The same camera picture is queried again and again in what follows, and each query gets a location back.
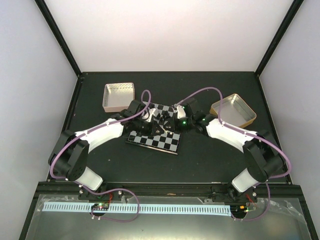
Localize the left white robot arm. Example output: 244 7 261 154
48 100 164 200

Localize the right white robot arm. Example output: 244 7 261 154
163 98 286 202

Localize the small circuit board left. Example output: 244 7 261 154
91 203 109 211

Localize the small circuit board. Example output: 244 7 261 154
91 203 109 211
230 205 257 214

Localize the small circuit board right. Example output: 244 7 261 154
230 205 257 214

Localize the black and silver chessboard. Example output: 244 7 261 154
125 103 181 155

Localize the pink square tin box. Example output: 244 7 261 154
102 82 135 113

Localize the gold rectangular tin lid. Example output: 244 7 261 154
209 93 257 128

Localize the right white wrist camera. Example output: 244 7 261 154
174 105 186 120

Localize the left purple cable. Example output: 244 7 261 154
49 90 153 181

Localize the pale blue cable duct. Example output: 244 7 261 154
42 202 232 217

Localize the black mounting rail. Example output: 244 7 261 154
37 181 303 201

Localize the black frame post left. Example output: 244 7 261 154
33 0 83 78

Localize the black frame post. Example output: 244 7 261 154
33 0 83 78
254 0 305 76

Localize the black frame post right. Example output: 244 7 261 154
254 0 305 76

